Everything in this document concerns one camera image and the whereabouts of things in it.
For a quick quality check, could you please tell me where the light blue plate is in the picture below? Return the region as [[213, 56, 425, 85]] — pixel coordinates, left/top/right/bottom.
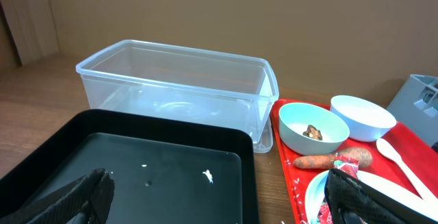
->
[[304, 171, 437, 224]]

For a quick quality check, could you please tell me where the orange carrot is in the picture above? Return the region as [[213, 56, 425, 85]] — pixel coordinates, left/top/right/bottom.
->
[[293, 147, 373, 169]]

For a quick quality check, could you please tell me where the clear plastic bin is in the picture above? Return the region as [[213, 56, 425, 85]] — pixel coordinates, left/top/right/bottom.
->
[[76, 40, 279, 153]]

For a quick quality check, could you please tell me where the brown food scrap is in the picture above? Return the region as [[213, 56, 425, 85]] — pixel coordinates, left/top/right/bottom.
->
[[302, 125, 323, 140]]

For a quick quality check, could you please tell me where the grey dishwasher rack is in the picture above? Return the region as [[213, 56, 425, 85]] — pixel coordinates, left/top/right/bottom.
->
[[387, 74, 437, 147]]

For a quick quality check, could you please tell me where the light blue bowl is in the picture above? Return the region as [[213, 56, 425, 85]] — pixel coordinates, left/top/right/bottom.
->
[[330, 95, 397, 142]]

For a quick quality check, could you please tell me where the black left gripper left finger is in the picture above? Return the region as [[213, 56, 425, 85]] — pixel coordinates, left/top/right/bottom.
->
[[1, 169, 115, 224]]

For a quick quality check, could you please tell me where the black plastic tray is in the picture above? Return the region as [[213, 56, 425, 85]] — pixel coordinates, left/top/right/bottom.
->
[[1, 110, 259, 223]]

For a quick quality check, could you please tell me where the green bowl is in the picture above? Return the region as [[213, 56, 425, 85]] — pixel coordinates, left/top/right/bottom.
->
[[279, 103, 350, 155]]

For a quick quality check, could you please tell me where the white plastic spoon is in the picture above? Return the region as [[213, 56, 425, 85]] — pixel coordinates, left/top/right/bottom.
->
[[376, 138, 437, 203]]

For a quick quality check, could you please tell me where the red serving tray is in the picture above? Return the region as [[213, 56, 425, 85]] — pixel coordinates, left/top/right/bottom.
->
[[270, 99, 437, 223]]

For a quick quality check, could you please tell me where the red snack wrapper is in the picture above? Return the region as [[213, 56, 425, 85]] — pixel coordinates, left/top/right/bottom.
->
[[317, 153, 359, 224]]

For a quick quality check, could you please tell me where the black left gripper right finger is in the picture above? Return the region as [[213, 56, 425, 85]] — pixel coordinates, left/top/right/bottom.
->
[[324, 169, 436, 224]]

